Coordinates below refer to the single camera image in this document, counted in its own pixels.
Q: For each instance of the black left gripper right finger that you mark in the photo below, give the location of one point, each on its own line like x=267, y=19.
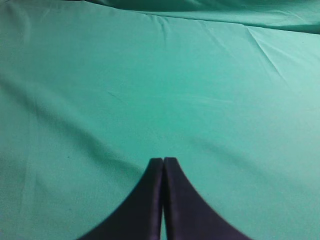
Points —
x=187, y=215

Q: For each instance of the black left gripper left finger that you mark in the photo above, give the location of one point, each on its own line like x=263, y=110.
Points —
x=139, y=216

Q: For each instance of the green cloth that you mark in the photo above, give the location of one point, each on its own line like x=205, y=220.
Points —
x=90, y=90

